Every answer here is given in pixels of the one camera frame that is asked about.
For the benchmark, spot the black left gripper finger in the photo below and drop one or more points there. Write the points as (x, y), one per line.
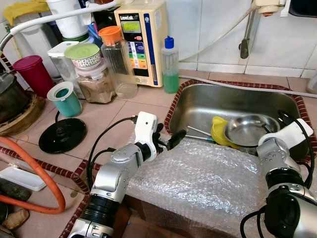
(177, 138)
(161, 128)

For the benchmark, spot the shallow steel bowl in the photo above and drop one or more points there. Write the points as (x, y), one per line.
(247, 130)

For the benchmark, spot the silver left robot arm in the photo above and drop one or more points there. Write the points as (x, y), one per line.
(111, 173)

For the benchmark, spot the green liquid bottle blue cap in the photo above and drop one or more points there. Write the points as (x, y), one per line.
(171, 79)

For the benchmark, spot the clear bubble wrap sheet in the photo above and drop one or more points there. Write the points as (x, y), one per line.
(198, 188)

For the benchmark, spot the steel sink basin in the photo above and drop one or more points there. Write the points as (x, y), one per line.
(223, 101)

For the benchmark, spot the brown powder jar pink lid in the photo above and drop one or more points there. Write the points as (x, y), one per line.
(98, 89)

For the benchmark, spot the clear jar orange lid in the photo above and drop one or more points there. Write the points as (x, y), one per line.
(120, 64)

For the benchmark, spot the thin grey tube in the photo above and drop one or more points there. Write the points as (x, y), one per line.
(237, 87)

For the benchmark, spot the teal cup white rim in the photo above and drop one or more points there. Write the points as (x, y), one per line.
(67, 103)

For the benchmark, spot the cream water ionizer machine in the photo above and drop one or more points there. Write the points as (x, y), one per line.
(156, 29)

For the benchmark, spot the black round kettle base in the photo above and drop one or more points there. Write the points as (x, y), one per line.
(62, 136)

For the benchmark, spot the patterned bowl green lid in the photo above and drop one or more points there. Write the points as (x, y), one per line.
(83, 52)

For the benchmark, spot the clear container white lid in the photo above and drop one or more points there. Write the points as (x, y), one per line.
(59, 62)

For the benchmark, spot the grey faucet pipe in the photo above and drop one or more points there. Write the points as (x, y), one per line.
(247, 34)

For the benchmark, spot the wicker trivet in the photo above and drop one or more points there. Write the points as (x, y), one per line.
(27, 119)

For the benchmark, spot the maroon plastic container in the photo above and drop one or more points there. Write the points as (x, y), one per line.
(33, 74)

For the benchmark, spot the white plastic tray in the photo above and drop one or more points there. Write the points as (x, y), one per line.
(25, 177)

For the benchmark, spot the dark cooking pot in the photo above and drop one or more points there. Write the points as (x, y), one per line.
(12, 96)

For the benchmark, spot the dark grey stone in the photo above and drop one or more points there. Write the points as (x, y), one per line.
(14, 191)

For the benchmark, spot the cream faucet head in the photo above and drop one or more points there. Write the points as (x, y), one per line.
(271, 6)

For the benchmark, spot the brown stone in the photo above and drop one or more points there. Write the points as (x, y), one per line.
(16, 218)

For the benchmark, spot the yellow cloth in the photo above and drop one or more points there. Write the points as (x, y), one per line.
(25, 9)

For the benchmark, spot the black glossy panel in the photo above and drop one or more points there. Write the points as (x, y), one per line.
(303, 7)

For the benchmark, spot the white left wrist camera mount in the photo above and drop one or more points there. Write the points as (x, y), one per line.
(145, 126)

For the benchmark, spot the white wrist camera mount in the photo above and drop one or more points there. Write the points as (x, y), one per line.
(292, 134)
(145, 126)

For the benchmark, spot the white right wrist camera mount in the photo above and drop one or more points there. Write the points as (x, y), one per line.
(292, 134)

